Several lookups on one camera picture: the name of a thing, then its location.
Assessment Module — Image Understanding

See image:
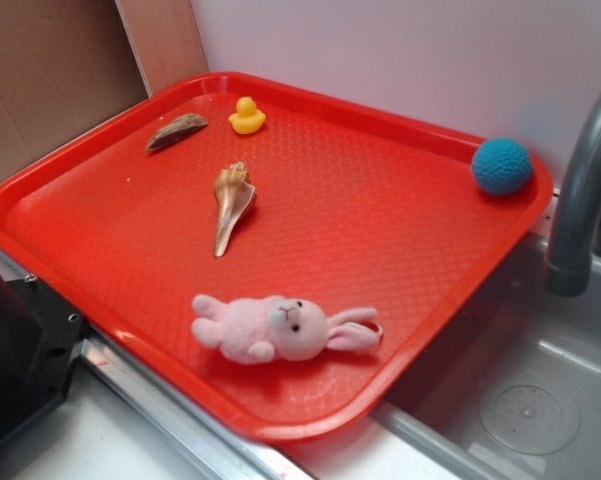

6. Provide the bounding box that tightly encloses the dark flat mussel shell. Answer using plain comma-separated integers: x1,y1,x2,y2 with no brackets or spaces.
146,113,208,152

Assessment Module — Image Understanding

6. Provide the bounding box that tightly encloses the grey plastic sink basin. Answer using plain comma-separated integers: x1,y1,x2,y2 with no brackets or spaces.
373,235,601,479

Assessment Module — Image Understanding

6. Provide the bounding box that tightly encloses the brown cardboard panel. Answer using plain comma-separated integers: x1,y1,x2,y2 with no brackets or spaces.
0,1,208,183

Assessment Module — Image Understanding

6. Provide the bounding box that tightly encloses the pink plush bunny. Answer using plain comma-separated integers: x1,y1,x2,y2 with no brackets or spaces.
191,294,383,365

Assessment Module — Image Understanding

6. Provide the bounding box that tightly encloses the grey curved faucet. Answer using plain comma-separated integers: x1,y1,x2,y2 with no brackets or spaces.
544,94,601,297

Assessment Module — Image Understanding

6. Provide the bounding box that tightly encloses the blue textured ball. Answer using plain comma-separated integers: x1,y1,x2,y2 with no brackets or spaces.
471,138,534,196

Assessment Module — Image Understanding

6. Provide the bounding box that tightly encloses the brown spiral conch shell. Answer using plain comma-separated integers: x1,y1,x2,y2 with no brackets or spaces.
214,162,257,257

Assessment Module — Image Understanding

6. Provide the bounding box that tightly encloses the red plastic tray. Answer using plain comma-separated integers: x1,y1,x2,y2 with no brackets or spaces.
0,73,553,444

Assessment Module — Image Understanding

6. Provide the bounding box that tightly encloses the yellow rubber duck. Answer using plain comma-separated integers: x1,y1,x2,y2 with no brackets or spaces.
228,97,266,135

